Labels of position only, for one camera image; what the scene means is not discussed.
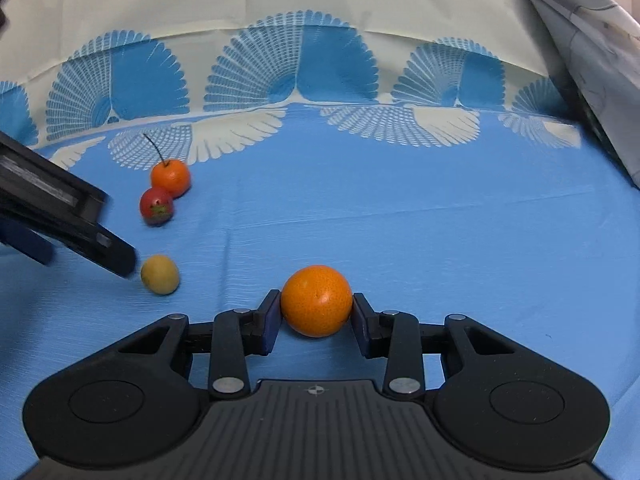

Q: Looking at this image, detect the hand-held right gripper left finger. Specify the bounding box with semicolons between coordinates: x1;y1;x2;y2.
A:
106;289;282;400

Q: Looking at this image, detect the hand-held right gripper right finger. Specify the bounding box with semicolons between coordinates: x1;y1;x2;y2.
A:
352;292;532;397

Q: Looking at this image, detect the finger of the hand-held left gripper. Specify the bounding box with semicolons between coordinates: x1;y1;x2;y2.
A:
0;131;109;228
0;207;137;279

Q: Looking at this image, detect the small round tangerine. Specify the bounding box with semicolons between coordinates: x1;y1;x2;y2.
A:
280;265;353;338

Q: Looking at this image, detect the tan round berry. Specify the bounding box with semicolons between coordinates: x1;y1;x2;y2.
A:
140;254;181;296

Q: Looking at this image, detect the small red berry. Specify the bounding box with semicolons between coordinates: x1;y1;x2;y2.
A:
139;187;175;227

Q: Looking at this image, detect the orange crabapple with stem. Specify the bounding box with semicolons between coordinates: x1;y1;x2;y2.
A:
142;132;192;199

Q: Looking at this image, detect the blue white fan-print sheet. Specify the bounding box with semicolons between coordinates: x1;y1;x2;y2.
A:
0;0;640;480

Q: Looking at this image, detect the grey patterned cloth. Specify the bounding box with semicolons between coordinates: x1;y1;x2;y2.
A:
500;0;640;188

